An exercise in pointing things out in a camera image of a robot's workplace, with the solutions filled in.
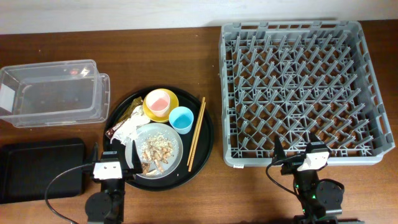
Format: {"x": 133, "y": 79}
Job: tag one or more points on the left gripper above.
{"x": 137, "y": 166}

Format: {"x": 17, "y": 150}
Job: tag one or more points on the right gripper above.
{"x": 288, "y": 168}

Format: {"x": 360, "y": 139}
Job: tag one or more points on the white tissue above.
{"x": 128, "y": 130}

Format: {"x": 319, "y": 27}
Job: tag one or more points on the grey plate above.
{"x": 152, "y": 129}

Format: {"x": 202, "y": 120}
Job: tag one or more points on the food scraps and rice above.
{"x": 156, "y": 152}

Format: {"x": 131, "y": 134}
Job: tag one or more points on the brown snack wrapper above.
{"x": 122, "y": 119}

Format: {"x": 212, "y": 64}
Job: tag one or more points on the pink cup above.
{"x": 158, "y": 101}

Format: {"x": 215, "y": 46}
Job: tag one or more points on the wooden chopstick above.
{"x": 194, "y": 139}
{"x": 197, "y": 140}

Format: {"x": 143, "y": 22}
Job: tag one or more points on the blue cup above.
{"x": 181, "y": 119}

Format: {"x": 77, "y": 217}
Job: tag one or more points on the yellow bowl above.
{"x": 173, "y": 104}

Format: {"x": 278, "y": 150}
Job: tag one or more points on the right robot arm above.
{"x": 320, "y": 199}

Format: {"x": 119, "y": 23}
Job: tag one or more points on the grey dishwasher rack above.
{"x": 292, "y": 78}

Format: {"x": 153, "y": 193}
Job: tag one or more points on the clear plastic waste bin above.
{"x": 54, "y": 94}

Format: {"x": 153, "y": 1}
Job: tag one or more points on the round black serving tray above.
{"x": 180, "y": 175}

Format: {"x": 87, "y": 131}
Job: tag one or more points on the small white table label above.
{"x": 238, "y": 166}

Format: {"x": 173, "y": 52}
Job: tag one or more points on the black rectangular food tray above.
{"x": 28, "y": 168}

